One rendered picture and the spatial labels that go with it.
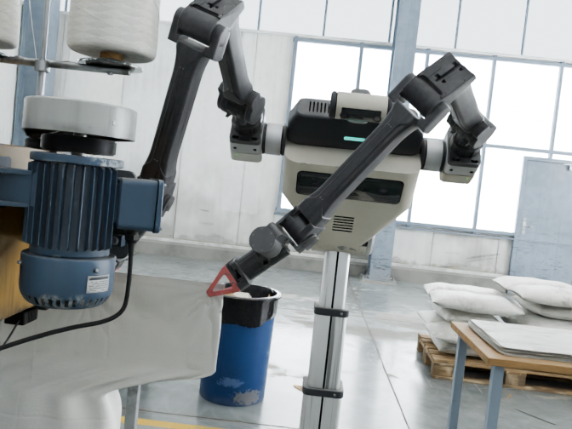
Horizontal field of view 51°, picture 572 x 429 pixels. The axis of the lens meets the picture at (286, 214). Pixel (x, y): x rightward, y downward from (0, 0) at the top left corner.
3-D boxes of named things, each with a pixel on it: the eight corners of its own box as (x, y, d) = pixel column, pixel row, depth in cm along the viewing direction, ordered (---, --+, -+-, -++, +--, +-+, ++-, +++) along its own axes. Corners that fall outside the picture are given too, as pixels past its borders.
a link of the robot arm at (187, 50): (233, 27, 120) (188, 6, 122) (220, 27, 115) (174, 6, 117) (175, 211, 137) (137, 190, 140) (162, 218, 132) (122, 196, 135)
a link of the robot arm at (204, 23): (250, -13, 118) (207, -32, 121) (213, 37, 114) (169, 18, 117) (266, 107, 160) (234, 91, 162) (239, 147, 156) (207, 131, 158)
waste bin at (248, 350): (273, 385, 394) (283, 287, 391) (267, 414, 343) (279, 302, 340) (200, 376, 396) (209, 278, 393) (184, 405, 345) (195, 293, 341)
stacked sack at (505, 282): (569, 295, 514) (571, 280, 513) (590, 304, 472) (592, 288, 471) (490, 286, 520) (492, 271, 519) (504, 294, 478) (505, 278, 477)
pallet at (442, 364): (556, 365, 519) (559, 349, 519) (599, 399, 437) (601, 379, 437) (416, 348, 528) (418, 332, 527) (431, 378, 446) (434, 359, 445)
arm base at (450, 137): (447, 128, 170) (447, 165, 164) (454, 111, 162) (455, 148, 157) (477, 132, 169) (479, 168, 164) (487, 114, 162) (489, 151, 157)
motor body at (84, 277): (123, 299, 110) (135, 162, 108) (94, 317, 95) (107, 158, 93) (41, 289, 110) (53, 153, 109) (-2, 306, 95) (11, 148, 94)
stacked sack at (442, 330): (506, 340, 479) (509, 324, 478) (526, 355, 436) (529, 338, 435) (423, 330, 481) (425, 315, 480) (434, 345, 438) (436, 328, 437)
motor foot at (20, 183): (56, 212, 104) (60, 162, 104) (24, 215, 92) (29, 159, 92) (3, 207, 104) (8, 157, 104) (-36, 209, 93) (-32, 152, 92)
